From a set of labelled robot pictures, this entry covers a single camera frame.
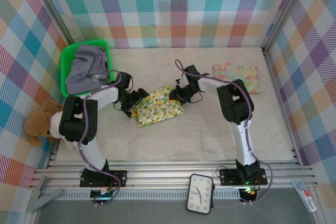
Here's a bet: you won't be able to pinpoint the white rectangular clock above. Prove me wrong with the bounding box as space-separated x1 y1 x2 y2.
185 173 215 216

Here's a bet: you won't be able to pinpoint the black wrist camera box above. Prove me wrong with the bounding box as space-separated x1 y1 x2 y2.
169 88 184 101
135 87 150 103

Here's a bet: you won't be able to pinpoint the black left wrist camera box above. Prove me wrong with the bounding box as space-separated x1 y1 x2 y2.
135 87 150 103

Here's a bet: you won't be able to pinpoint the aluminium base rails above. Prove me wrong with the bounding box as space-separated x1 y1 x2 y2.
31 159 316 191

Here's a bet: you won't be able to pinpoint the green plastic basket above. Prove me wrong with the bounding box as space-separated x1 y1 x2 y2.
59 39 115 98

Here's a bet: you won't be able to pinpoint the aluminium frame post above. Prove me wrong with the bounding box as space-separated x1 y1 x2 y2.
261 0 314 55
30 0 77 46

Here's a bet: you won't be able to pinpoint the clear packet with red label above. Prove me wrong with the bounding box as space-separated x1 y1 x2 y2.
291 179 319 213

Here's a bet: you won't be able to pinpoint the aluminium side rail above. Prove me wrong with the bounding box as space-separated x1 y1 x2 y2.
44 140 62 169
262 47 302 167

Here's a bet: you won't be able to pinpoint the grey skirt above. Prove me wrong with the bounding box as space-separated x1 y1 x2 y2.
65 45 110 95

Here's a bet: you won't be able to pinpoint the white plush dog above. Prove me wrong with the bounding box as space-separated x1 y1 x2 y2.
49 111 69 143

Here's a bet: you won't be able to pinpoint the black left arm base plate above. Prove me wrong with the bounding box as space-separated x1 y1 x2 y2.
79 169 128 188

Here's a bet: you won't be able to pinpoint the lemon print skirt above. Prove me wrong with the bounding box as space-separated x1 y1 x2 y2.
132 84 186 127

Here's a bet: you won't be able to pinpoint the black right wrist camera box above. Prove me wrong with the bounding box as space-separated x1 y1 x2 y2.
169 88 184 101

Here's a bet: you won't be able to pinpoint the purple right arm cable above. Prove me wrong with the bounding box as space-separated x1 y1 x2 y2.
174 59 275 205

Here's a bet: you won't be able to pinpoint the pastel floral skirt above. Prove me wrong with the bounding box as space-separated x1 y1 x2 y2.
212 61 261 95

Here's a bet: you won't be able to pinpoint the slotted grey cable duct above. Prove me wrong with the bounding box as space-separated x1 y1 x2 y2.
56 191 242 200

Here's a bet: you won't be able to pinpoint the controller board with green light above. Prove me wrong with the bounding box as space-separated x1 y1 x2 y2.
90 187 116 200
240 187 260 201

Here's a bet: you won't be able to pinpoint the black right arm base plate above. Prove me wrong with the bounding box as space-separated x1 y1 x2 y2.
219 168 268 186

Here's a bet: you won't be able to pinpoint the brown teddy bear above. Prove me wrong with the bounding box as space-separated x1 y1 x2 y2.
24 100 65 146

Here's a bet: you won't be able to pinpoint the grey metal bracket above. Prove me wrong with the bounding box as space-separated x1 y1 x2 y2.
26 175 65 213

